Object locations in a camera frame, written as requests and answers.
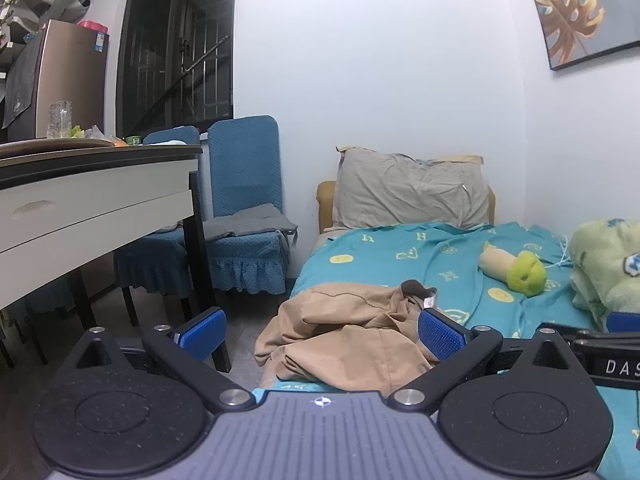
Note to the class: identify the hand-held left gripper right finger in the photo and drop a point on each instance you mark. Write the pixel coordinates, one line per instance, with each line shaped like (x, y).
(441, 340)

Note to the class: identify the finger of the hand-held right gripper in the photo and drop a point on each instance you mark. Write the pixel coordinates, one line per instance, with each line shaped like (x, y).
(625, 321)

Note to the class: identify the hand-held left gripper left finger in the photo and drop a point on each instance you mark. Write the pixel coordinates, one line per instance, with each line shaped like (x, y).
(202, 338)

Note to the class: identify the tan pants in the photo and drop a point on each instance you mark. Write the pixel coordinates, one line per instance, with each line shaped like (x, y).
(340, 345)

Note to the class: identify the green printed fleece blanket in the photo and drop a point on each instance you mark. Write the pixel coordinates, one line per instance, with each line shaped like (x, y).
(602, 265)

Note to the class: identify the teal printed bed sheet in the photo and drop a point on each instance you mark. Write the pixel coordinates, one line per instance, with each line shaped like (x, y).
(450, 260)

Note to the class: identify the blue covered chair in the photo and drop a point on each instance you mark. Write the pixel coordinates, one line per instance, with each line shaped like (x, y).
(150, 260)
(245, 170)

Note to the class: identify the green and cream plush toy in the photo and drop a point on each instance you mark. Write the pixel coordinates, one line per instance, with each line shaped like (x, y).
(522, 272)

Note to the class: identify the grey folded cloth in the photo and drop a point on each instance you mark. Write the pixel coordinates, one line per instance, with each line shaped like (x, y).
(240, 222)

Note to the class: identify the grey pillow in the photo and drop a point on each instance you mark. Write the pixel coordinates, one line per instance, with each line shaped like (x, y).
(410, 190)

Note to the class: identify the white table with dark top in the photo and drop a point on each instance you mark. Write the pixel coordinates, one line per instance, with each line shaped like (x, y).
(90, 195)

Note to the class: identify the small green bowl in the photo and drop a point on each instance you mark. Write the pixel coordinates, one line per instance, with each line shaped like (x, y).
(133, 140)

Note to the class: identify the clear plastic food bag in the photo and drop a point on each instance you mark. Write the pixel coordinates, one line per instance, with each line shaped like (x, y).
(97, 135)

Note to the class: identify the clear glass cup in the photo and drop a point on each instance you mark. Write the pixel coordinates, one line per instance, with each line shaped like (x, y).
(59, 119)

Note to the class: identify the gold refrigerator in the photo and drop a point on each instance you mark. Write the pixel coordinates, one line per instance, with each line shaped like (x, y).
(70, 80)

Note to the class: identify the dark barred door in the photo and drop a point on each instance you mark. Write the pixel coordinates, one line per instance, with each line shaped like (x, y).
(175, 45)

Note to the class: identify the dark hanging cloth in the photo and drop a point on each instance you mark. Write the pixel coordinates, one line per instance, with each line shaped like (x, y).
(22, 85)

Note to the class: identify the pink lidded container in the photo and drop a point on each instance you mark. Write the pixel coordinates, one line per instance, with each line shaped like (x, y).
(92, 27)

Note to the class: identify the leaf wall picture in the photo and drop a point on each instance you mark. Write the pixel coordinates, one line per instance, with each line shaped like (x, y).
(575, 10)

